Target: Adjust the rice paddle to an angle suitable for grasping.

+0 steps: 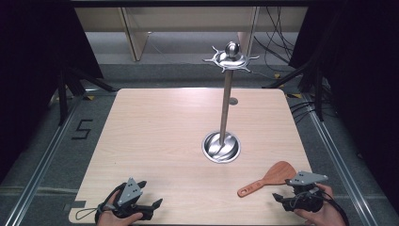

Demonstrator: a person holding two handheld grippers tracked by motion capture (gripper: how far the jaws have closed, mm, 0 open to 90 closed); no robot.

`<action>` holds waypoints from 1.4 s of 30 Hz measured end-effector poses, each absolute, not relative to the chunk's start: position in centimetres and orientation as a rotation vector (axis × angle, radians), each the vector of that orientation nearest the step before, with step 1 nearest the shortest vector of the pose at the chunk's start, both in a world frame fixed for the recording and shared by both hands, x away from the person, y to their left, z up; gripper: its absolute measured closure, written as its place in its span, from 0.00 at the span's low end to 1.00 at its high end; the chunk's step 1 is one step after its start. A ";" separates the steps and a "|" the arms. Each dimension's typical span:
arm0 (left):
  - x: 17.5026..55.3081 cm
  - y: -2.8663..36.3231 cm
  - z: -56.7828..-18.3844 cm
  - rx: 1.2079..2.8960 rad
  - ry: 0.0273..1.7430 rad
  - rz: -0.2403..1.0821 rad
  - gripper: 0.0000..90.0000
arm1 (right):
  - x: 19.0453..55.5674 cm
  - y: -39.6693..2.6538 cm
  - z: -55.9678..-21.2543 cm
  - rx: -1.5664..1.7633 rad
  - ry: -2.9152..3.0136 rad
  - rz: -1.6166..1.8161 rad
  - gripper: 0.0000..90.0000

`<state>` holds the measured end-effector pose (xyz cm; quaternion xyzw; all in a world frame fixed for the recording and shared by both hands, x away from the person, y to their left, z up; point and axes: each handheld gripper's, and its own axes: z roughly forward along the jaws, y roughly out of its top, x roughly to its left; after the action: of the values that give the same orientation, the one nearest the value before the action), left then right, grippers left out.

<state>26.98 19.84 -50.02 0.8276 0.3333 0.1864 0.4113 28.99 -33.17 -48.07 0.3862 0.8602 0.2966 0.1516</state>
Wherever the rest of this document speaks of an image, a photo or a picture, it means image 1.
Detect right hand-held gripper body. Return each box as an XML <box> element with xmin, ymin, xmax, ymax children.
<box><xmin>280</xmin><ymin>170</ymin><xmax>329</xmax><ymax>214</ymax></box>

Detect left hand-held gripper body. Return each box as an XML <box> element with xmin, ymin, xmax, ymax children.
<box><xmin>107</xmin><ymin>177</ymin><xmax>155</xmax><ymax>221</ymax></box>

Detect wooden rice spatula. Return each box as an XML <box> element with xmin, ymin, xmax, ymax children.
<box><xmin>236</xmin><ymin>160</ymin><xmax>297</xmax><ymax>199</ymax></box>

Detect steel utensil stand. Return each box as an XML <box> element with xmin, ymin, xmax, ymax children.
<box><xmin>201</xmin><ymin>40</ymin><xmax>261</xmax><ymax>165</ymax></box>

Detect person's right hand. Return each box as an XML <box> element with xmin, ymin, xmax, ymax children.
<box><xmin>293</xmin><ymin>183</ymin><xmax>347</xmax><ymax>226</ymax></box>

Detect person's left hand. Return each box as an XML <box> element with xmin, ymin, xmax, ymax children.
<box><xmin>96</xmin><ymin>189</ymin><xmax>144</xmax><ymax>226</ymax></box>

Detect black tape strip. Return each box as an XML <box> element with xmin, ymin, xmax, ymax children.
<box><xmin>63</xmin><ymin>200</ymin><xmax>87</xmax><ymax>212</ymax></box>

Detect black tripod stand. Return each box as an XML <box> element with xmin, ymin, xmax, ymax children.
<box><xmin>263</xmin><ymin>57</ymin><xmax>334</xmax><ymax>122</ymax></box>
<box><xmin>56</xmin><ymin>65</ymin><xmax>118</xmax><ymax>127</ymax></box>

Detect black curtain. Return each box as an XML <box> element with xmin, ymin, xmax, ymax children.
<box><xmin>287</xmin><ymin>0</ymin><xmax>399</xmax><ymax>215</ymax></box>
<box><xmin>0</xmin><ymin>0</ymin><xmax>105</xmax><ymax>184</ymax></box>

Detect light wooden shelf unit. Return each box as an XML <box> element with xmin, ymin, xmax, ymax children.
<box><xmin>74</xmin><ymin>6</ymin><xmax>309</xmax><ymax>62</ymax></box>

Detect thick black gripper cable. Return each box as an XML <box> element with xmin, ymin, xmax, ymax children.
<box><xmin>319</xmin><ymin>189</ymin><xmax>351</xmax><ymax>226</ymax></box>

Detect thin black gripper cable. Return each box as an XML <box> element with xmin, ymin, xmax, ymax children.
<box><xmin>74</xmin><ymin>205</ymin><xmax>105</xmax><ymax>221</ymax></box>

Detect aluminium floor rail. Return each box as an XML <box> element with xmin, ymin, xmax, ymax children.
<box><xmin>2</xmin><ymin>92</ymin><xmax>85</xmax><ymax>226</ymax></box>
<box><xmin>301</xmin><ymin>93</ymin><xmax>378</xmax><ymax>226</ymax></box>

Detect black floor cables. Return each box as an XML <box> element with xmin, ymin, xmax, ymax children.
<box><xmin>289</xmin><ymin>99</ymin><xmax>318</xmax><ymax>124</ymax></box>

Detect bundle of black hanging cables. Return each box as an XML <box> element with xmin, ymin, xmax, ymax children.
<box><xmin>253</xmin><ymin>6</ymin><xmax>296</xmax><ymax>65</ymax></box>

